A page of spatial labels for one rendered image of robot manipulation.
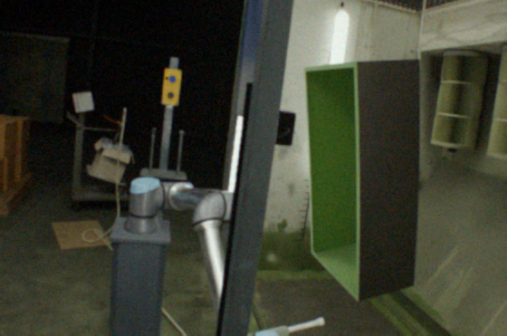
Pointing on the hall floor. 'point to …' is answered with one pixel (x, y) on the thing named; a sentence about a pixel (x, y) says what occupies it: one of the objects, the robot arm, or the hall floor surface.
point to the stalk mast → (167, 136)
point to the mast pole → (258, 152)
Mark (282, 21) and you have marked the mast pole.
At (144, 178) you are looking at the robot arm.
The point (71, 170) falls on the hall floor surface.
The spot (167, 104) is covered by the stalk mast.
